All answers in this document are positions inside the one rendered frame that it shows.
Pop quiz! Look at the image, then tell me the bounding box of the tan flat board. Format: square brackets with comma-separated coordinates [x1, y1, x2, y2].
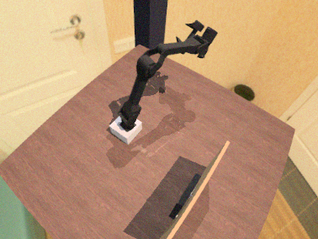
[160, 141, 230, 239]

